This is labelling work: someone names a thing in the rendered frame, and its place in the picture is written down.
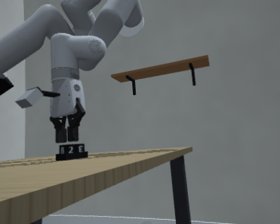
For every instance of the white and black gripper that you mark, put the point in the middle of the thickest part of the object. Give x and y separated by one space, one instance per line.
67 105

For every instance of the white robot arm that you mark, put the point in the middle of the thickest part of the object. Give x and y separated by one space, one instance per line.
70 48

